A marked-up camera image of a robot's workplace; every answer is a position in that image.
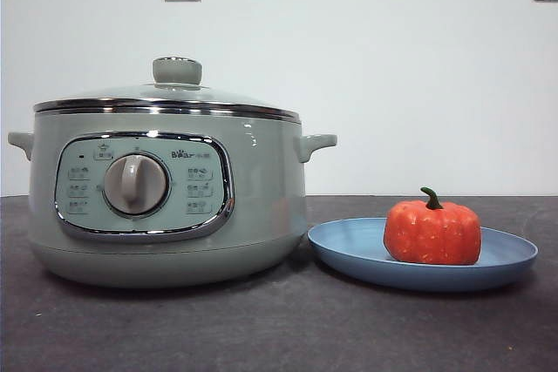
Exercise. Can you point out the glass lid with green knob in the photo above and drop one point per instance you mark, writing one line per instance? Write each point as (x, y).
(177, 70)

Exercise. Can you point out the orange pumpkin with green stem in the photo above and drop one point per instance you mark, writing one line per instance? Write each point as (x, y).
(431, 232)

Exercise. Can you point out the pale green electric steamer pot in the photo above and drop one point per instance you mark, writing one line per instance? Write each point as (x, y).
(261, 198)

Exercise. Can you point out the blue plate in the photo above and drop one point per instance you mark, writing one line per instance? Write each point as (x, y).
(349, 250)

